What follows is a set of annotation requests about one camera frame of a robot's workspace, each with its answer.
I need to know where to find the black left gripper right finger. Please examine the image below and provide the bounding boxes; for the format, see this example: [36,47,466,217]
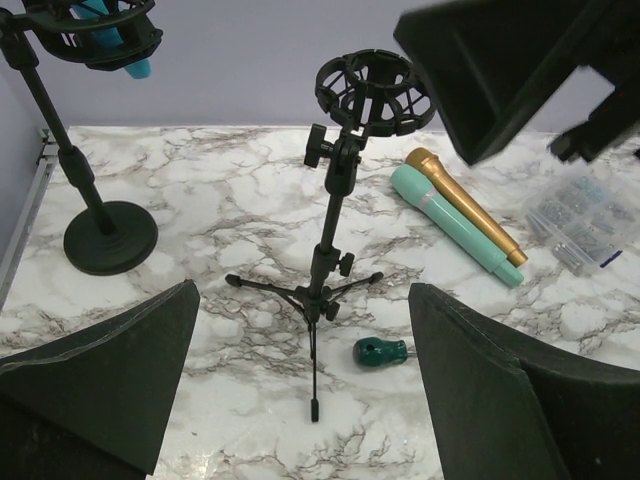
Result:
[408,283,639,480]

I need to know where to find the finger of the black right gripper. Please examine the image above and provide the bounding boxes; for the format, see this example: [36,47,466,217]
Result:
[394,0,600,165]

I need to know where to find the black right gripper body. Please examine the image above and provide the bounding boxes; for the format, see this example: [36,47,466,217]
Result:
[549,1,639,163]

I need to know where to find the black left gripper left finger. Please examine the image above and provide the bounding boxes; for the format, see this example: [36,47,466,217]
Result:
[1,280,200,479]

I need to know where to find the black tripod microphone stand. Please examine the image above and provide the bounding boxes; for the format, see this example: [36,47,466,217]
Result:
[224,48,435,424]

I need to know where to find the gold microphone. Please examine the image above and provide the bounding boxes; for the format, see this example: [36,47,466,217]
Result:
[405,147,528,267]

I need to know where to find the mint green microphone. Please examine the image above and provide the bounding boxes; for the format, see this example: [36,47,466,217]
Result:
[391,164,524,287]

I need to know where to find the blue microphone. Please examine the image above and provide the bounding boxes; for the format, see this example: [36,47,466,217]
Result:
[72,0,152,80]

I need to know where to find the black round base stand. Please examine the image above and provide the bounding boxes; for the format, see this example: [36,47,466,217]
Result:
[1,1,163,276]

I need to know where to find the clear plastic screw box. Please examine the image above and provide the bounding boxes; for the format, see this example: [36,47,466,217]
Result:
[524,167,639,277]

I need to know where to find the green handled screwdriver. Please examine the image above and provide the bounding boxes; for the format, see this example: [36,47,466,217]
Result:
[352,337,417,369]

